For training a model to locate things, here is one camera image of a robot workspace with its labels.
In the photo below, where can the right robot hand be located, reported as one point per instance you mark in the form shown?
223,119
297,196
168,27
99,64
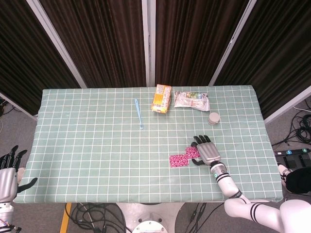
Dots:
207,151

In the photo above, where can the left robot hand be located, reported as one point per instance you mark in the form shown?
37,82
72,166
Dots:
7,182

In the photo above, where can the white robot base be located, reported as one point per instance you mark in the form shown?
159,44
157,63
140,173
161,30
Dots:
150,218

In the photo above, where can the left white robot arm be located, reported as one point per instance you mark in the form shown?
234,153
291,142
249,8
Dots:
5,214

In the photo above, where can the small white lidded jar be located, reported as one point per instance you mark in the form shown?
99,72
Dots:
214,117

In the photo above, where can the silver snack bag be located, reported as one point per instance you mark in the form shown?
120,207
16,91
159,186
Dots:
190,102

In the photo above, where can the yellow floor tape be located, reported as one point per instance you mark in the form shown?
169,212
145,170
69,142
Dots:
65,218

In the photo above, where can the yellow orange snack packet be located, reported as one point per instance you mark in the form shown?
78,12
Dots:
160,99

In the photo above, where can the white shoe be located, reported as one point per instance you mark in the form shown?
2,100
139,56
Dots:
283,173

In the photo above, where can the light blue spoon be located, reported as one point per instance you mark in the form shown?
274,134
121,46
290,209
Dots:
138,109

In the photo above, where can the black power strip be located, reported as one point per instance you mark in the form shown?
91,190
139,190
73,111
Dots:
291,152

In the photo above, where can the black foot pedal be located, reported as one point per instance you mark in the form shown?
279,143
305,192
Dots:
296,161

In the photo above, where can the green checkered tablecloth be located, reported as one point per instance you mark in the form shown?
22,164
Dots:
97,157

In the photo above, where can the black trouser leg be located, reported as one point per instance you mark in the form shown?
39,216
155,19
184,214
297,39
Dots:
300,180

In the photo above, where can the dark brown curtain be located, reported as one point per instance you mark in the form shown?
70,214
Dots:
104,41
279,55
194,41
22,60

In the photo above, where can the grey partition frame rail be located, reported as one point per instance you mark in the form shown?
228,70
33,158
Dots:
286,104
19,106

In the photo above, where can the grey partition frame post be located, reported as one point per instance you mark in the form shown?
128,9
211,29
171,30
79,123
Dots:
233,41
56,43
148,43

